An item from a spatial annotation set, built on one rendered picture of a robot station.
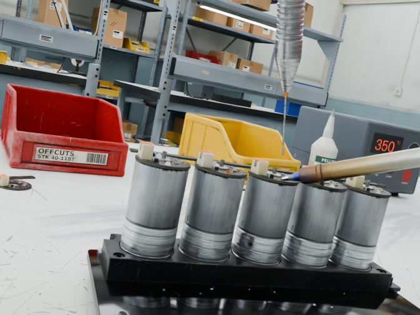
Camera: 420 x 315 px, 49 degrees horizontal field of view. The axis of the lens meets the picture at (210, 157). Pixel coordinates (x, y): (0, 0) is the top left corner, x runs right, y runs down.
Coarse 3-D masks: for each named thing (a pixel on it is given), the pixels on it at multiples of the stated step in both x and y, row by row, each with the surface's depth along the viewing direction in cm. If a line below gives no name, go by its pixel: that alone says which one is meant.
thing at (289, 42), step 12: (288, 0) 18; (300, 0) 18; (288, 12) 18; (300, 12) 18; (276, 24) 19; (288, 24) 18; (300, 24) 18; (276, 36) 19; (288, 36) 18; (300, 36) 19; (276, 48) 19; (288, 48) 19; (300, 48) 19
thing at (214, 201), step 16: (208, 176) 21; (224, 176) 21; (192, 192) 21; (208, 192) 21; (224, 192) 21; (240, 192) 21; (192, 208) 21; (208, 208) 21; (224, 208) 21; (192, 224) 21; (208, 224) 21; (224, 224) 21; (192, 240) 21; (208, 240) 21; (224, 240) 21; (192, 256) 21; (208, 256) 21; (224, 256) 22
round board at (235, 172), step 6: (198, 168) 21; (204, 168) 21; (210, 168) 21; (216, 168) 21; (234, 168) 22; (222, 174) 20; (228, 174) 20; (234, 174) 21; (240, 174) 21; (246, 174) 21
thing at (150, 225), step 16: (160, 160) 20; (144, 176) 20; (160, 176) 20; (176, 176) 20; (144, 192) 20; (160, 192) 20; (176, 192) 20; (128, 208) 20; (144, 208) 20; (160, 208) 20; (176, 208) 20; (128, 224) 20; (144, 224) 20; (160, 224) 20; (176, 224) 21; (128, 240) 20; (144, 240) 20; (160, 240) 20; (144, 256) 20; (160, 256) 20
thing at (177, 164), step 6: (138, 156) 20; (156, 156) 21; (168, 156) 22; (144, 162) 20; (150, 162) 20; (156, 162) 20; (162, 162) 20; (174, 162) 20; (180, 162) 21; (186, 162) 21; (168, 168) 20; (174, 168) 20; (180, 168) 20; (186, 168) 20
